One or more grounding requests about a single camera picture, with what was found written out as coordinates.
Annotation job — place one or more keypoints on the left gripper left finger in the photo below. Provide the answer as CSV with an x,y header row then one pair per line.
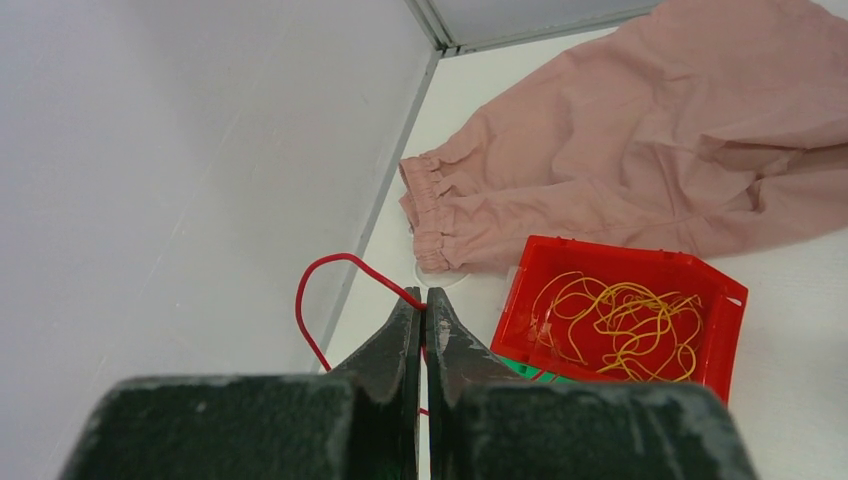
x,y
381,420

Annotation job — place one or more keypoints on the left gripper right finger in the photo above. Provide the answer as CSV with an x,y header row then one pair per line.
x,y
468,394

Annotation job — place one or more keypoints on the green plastic bin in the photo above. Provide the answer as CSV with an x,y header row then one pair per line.
x,y
534,374

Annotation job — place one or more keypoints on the red plastic bin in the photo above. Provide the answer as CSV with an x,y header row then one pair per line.
x,y
592,312

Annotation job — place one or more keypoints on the pink cloth shorts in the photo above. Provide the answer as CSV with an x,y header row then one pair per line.
x,y
706,127

